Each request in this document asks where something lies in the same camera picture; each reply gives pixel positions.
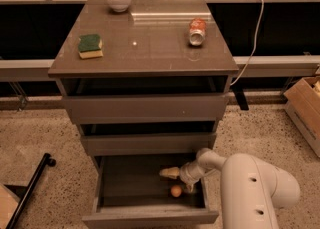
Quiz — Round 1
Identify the grey middle drawer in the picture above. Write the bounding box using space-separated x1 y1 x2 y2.
81 133 216 156

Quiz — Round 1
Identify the grey top drawer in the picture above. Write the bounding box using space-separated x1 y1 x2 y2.
62 94 228 124

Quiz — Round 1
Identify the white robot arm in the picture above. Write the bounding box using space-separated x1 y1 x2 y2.
159 148 300 229

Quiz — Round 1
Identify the green and yellow sponge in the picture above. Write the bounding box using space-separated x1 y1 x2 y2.
78 34 103 59

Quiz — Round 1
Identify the black metal leg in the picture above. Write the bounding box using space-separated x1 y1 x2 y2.
5 153 56 229

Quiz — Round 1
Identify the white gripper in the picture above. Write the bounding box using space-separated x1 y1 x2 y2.
159 161 206 193

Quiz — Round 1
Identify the brown cardboard box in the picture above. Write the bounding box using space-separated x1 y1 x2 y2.
284 76 320 157

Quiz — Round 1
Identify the grey drawer cabinet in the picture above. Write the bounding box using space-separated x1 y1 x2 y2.
48 0 240 229

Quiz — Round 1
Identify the small orange fruit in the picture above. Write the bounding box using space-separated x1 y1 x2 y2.
170 185 182 198

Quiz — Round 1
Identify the white power cable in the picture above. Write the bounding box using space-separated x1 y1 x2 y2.
229 0 265 87

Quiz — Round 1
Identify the orange soda can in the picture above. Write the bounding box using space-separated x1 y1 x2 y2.
189 18 206 46

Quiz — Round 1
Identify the grey open bottom drawer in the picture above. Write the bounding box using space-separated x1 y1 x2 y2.
83 153 218 229

